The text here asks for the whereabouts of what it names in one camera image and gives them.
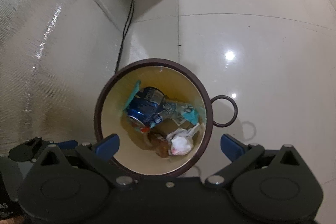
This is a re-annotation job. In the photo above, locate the brown cardboard piece with label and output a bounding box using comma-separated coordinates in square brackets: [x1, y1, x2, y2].
[143, 119, 194, 158]

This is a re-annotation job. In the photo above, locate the crushed blue Pepsi can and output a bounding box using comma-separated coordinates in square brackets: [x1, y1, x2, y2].
[126, 86, 165, 133]

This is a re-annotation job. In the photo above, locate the black floor cable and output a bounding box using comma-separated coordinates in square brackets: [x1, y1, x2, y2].
[114, 0, 135, 75]

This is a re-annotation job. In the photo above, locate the round brown-rimmed trash bin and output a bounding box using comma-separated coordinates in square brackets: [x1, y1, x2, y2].
[94, 59, 221, 178]

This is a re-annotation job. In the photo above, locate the white tissue ball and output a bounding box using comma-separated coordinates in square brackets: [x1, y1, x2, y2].
[166, 123, 205, 156]

